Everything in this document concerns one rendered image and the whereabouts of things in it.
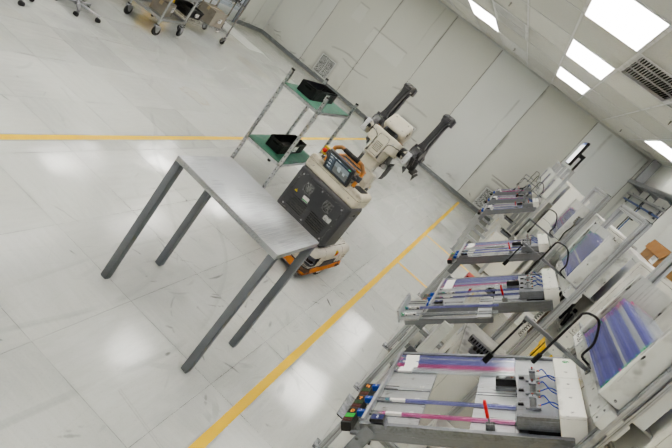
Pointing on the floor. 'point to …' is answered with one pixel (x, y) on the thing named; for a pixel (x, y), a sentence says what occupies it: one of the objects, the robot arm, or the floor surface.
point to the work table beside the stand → (234, 193)
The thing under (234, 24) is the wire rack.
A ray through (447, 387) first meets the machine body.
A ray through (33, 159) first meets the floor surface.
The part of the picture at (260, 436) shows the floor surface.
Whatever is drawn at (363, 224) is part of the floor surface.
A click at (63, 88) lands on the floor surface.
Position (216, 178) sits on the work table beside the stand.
